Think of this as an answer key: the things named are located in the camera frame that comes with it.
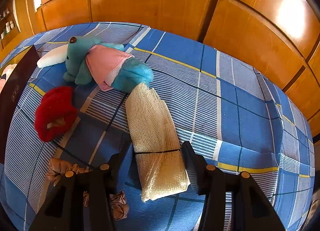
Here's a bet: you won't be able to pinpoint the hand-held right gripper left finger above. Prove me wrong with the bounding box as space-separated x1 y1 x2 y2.
29 143 131 231

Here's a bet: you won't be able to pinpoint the beige satin scrunchie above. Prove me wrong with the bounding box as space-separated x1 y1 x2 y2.
46 158 129 220

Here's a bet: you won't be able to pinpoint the pink towel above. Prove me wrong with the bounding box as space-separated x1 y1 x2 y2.
0 64 18 91

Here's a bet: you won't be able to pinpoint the teal plush bear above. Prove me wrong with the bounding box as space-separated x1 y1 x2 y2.
62 36 154 93

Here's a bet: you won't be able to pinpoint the wooden wardrobe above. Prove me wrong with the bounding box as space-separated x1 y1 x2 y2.
14 0 320 136

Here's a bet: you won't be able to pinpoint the cream mesh cloth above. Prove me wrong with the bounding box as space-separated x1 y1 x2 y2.
125 83 191 202

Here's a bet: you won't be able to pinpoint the red plush lips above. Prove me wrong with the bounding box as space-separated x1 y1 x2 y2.
34 86 79 143

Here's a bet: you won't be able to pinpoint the wooden door with shelf niche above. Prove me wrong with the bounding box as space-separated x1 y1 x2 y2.
0 0 35 58

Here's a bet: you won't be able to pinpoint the wooden shelf with bottles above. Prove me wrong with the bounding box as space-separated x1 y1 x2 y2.
0 9 16 41

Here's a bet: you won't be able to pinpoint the maroon box with gold inside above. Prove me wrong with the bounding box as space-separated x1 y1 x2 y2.
0 45 41 164

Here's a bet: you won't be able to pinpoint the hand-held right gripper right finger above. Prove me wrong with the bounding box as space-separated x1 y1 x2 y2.
181 141 285 231

